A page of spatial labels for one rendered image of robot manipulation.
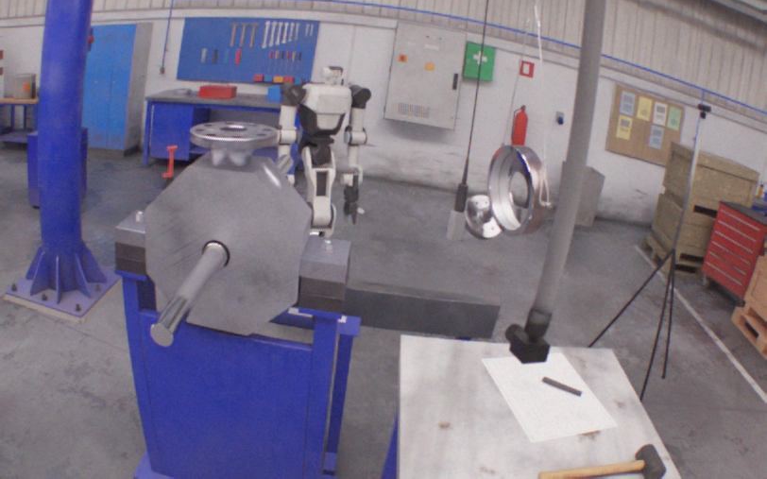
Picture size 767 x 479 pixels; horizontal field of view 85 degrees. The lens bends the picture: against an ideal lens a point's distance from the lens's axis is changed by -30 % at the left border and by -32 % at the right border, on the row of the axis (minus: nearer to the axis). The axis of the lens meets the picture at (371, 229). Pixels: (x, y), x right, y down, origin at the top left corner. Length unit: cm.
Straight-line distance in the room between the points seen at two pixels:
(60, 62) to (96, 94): 405
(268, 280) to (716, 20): 730
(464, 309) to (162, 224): 107
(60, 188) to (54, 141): 30
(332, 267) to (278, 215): 20
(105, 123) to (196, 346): 571
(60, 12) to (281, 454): 263
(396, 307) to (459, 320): 23
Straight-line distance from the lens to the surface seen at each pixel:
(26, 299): 368
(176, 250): 163
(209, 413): 195
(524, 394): 157
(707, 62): 797
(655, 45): 747
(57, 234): 355
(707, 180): 603
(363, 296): 199
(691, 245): 614
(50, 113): 336
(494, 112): 678
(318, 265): 155
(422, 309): 202
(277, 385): 179
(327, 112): 333
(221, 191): 153
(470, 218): 255
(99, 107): 732
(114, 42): 716
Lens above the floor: 172
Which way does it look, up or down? 19 degrees down
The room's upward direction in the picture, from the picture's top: 8 degrees clockwise
